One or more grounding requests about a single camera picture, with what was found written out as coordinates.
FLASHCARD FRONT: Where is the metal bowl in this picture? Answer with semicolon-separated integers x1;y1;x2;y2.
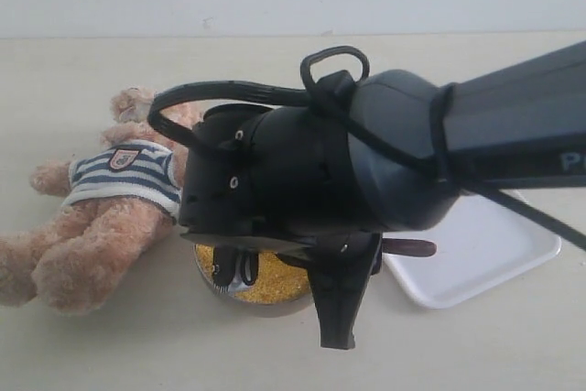
194;244;313;316

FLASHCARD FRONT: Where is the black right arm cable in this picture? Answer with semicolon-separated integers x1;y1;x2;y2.
148;45;586;250

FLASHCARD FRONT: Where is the white rectangular plastic tray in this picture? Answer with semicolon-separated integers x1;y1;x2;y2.
384;196;562;309

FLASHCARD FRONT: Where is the pink teddy bear striped shirt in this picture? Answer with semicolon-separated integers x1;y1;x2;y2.
0;87;202;317

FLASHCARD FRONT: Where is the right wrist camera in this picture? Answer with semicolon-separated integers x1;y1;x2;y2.
212;246;259;294

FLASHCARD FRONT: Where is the yellow millet grain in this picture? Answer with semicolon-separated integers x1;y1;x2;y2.
194;244;310;306

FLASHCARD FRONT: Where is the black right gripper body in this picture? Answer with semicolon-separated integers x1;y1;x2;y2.
179;104;380;267

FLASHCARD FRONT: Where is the dark red wooden spoon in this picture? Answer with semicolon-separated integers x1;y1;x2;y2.
381;237;437;257

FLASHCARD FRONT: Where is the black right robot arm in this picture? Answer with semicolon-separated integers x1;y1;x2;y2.
179;44;585;350

